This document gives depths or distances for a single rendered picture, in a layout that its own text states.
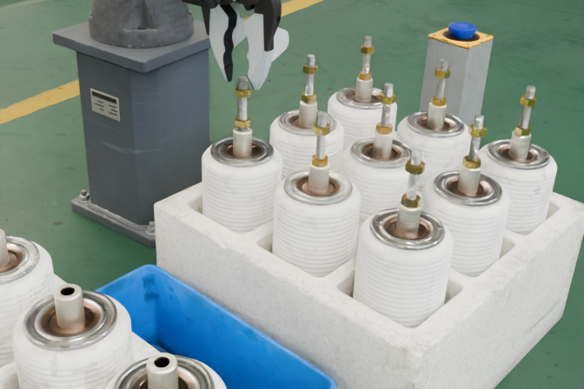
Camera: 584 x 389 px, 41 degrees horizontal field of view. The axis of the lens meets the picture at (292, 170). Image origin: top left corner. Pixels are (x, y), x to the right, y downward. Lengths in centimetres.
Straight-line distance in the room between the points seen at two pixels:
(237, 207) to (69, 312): 31
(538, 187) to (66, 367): 57
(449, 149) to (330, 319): 30
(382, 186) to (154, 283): 30
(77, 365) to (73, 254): 57
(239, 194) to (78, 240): 40
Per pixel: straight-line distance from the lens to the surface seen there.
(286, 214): 83
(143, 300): 98
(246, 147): 91
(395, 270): 77
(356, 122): 105
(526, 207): 96
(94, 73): 116
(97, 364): 65
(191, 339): 96
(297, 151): 97
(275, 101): 169
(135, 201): 120
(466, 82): 116
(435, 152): 99
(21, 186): 140
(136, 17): 111
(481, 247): 88
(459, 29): 116
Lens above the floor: 67
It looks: 28 degrees down
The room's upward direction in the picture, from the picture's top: 3 degrees clockwise
